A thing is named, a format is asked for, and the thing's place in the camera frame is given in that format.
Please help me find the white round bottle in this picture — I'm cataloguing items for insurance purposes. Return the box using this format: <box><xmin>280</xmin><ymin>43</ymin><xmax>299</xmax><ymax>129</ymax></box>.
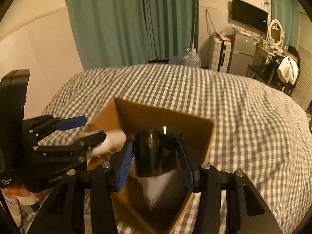
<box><xmin>89</xmin><ymin>129</ymin><xmax>126</xmax><ymax>157</ymax></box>

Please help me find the black cylindrical cup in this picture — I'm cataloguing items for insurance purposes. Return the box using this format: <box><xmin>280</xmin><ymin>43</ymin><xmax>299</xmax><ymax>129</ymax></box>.
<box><xmin>134</xmin><ymin>126</ymin><xmax>181</xmax><ymax>177</ymax></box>

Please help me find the person's left hand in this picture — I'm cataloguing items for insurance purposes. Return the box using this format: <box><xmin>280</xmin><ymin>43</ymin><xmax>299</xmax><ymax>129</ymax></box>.
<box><xmin>1</xmin><ymin>185</ymin><xmax>42</xmax><ymax>203</ymax></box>

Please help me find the brown cardboard box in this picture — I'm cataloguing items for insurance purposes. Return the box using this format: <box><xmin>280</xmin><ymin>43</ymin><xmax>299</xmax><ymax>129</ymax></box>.
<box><xmin>86</xmin><ymin>98</ymin><xmax>215</xmax><ymax>233</ymax></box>

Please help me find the white cloth in box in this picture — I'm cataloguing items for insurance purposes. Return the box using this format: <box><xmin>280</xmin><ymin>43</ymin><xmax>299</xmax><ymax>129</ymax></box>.
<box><xmin>129</xmin><ymin>157</ymin><xmax>185</xmax><ymax>211</ymax></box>

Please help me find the grey checkered bed cover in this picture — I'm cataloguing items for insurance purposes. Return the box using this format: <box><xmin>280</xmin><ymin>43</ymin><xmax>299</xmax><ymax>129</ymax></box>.
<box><xmin>43</xmin><ymin>64</ymin><xmax>311</xmax><ymax>233</ymax></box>

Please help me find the clear plastic water jug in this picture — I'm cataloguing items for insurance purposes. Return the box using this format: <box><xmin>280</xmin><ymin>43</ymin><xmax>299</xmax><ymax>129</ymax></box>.
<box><xmin>183</xmin><ymin>48</ymin><xmax>201</xmax><ymax>68</ymax></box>

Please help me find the wooden vanity desk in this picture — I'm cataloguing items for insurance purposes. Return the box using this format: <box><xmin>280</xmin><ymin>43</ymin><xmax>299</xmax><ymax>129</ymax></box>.
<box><xmin>245</xmin><ymin>47</ymin><xmax>300</xmax><ymax>92</ymax></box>

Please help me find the white drawer cabinet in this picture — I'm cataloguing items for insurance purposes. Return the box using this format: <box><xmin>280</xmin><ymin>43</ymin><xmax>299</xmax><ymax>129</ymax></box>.
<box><xmin>208</xmin><ymin>37</ymin><xmax>232</xmax><ymax>73</ymax></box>

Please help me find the white cloth on chair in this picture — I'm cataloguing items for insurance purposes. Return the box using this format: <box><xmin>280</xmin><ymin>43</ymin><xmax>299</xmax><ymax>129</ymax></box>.
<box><xmin>277</xmin><ymin>56</ymin><xmax>298</xmax><ymax>85</ymax></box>

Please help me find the silver mini fridge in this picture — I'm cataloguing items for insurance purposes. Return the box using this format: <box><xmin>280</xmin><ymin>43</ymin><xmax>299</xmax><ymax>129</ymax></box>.
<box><xmin>227</xmin><ymin>33</ymin><xmax>256</xmax><ymax>76</ymax></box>

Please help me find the white oval vanity mirror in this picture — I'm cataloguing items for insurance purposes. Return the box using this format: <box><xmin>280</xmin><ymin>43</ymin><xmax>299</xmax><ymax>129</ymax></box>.
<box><xmin>267</xmin><ymin>19</ymin><xmax>285</xmax><ymax>47</ymax></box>

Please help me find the black wall television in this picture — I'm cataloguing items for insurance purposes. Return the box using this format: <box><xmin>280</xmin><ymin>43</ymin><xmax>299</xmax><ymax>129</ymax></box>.
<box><xmin>231</xmin><ymin>0</ymin><xmax>268</xmax><ymax>32</ymax></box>

